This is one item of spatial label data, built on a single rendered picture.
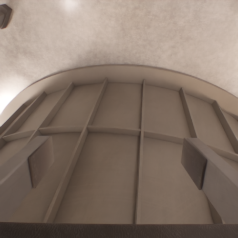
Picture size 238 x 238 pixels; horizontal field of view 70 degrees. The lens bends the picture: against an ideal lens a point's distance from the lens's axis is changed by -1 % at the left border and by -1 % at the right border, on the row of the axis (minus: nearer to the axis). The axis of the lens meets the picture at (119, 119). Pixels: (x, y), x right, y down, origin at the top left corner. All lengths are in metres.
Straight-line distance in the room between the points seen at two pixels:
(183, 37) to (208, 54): 0.14
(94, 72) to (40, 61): 0.30
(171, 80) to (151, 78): 0.10
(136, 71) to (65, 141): 0.48
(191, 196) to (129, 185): 0.16
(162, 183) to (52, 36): 0.80
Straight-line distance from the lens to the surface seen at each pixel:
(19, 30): 1.04
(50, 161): 0.17
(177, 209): 0.49
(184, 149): 0.17
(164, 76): 0.89
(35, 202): 0.52
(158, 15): 0.84
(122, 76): 0.90
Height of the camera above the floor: 0.83
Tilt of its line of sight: 50 degrees down
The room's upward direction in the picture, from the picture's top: 168 degrees counter-clockwise
